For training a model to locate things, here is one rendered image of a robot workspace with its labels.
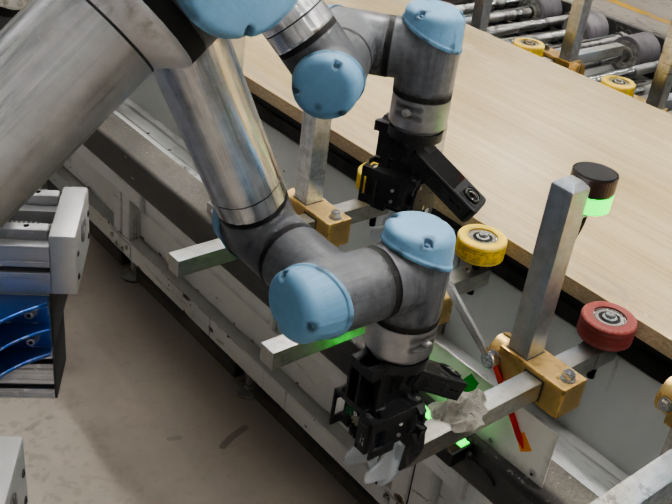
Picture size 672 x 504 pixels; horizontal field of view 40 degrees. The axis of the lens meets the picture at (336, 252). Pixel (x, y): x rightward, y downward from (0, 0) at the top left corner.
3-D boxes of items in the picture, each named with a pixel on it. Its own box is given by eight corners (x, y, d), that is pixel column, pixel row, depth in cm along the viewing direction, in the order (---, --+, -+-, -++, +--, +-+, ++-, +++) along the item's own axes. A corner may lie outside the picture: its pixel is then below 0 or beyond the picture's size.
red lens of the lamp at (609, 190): (595, 202, 115) (600, 187, 114) (558, 182, 119) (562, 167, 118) (624, 192, 119) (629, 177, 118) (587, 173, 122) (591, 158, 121)
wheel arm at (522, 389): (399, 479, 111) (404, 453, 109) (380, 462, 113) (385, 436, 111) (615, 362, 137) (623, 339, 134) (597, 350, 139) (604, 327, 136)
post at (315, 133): (297, 287, 167) (325, 29, 142) (285, 277, 169) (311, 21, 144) (312, 281, 169) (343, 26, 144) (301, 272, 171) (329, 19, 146)
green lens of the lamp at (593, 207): (590, 220, 117) (595, 204, 115) (553, 199, 120) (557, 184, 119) (619, 209, 120) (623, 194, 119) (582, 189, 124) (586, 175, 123)
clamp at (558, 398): (555, 420, 124) (564, 391, 122) (482, 365, 133) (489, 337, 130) (581, 405, 127) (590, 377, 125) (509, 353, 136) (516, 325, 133)
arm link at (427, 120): (461, 94, 117) (433, 112, 111) (455, 127, 120) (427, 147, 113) (409, 77, 120) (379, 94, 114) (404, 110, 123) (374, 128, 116)
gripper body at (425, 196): (383, 185, 129) (395, 105, 123) (437, 206, 126) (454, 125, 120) (355, 205, 123) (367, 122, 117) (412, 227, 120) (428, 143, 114)
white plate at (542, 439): (539, 489, 130) (556, 436, 125) (414, 385, 146) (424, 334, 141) (542, 487, 130) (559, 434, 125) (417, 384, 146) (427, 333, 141)
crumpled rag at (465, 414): (457, 441, 113) (461, 427, 111) (419, 409, 117) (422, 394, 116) (506, 415, 118) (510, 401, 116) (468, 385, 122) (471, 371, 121)
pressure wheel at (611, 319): (595, 401, 132) (616, 336, 126) (552, 370, 137) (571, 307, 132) (628, 382, 137) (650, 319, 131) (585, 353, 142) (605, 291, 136)
